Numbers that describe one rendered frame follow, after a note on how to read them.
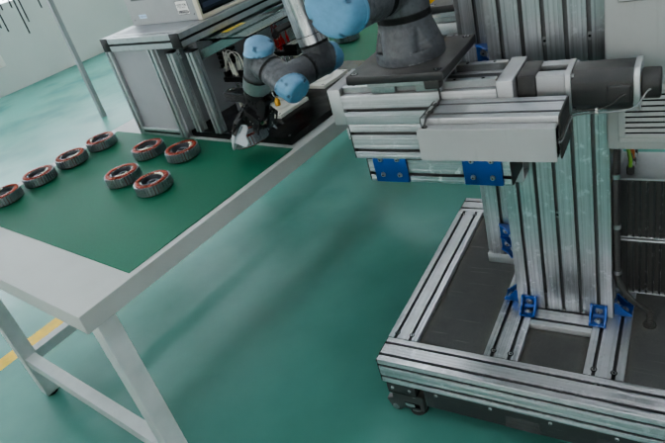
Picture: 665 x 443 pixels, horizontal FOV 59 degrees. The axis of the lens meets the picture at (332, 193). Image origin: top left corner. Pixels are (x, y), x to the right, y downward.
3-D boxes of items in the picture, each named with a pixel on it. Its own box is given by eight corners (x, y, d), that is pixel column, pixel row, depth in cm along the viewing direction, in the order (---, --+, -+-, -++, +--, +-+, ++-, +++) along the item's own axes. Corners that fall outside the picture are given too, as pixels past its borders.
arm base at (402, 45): (454, 40, 130) (448, -5, 125) (431, 65, 119) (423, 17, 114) (393, 45, 138) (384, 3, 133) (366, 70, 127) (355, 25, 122)
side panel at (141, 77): (193, 134, 206) (158, 46, 191) (187, 138, 204) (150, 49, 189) (146, 130, 223) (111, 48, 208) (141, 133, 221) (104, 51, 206)
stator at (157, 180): (152, 201, 166) (147, 189, 164) (130, 196, 172) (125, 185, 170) (181, 180, 173) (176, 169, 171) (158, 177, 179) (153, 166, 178)
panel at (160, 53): (304, 60, 244) (284, -12, 230) (189, 132, 203) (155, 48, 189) (302, 60, 245) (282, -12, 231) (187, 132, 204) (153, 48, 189)
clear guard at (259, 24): (316, 27, 187) (311, 9, 184) (267, 54, 172) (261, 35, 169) (245, 32, 207) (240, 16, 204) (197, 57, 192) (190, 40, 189)
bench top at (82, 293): (496, 10, 265) (495, -2, 263) (88, 334, 126) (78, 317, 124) (324, 23, 327) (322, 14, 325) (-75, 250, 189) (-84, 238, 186)
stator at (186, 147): (168, 168, 184) (163, 158, 182) (167, 155, 193) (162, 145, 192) (202, 156, 185) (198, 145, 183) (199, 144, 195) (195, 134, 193)
